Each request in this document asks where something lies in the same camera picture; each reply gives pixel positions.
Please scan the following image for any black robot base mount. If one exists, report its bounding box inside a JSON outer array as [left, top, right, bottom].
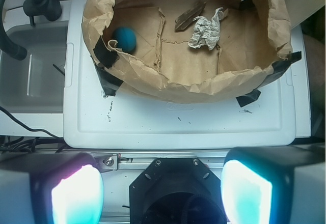
[[129, 160, 228, 223]]

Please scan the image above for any white sink basin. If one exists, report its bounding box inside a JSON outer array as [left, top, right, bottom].
[[0, 21, 69, 114]]

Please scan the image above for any white paper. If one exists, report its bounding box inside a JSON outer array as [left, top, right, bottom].
[[188, 7, 229, 51]]

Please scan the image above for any aluminium extrusion rail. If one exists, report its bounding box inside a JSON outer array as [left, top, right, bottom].
[[90, 149, 228, 172]]

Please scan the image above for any black cable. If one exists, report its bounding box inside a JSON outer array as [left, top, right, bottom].
[[0, 105, 64, 139]]

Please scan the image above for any black faucet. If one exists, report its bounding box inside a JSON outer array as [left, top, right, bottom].
[[0, 0, 63, 61]]

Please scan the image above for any brown wood bark piece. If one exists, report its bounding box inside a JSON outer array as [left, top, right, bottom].
[[174, 1, 207, 32]]

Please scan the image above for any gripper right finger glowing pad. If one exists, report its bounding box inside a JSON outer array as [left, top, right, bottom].
[[221, 144, 325, 223]]

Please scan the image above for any brown paper bag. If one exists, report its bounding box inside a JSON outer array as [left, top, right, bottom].
[[81, 0, 301, 103]]

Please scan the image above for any blue golf ball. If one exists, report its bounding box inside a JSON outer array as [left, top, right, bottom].
[[113, 27, 137, 53]]

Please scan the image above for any white plastic bin lid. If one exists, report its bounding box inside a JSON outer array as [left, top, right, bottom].
[[63, 0, 311, 150]]

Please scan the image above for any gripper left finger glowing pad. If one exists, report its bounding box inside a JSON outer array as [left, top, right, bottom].
[[1, 152, 104, 223]]

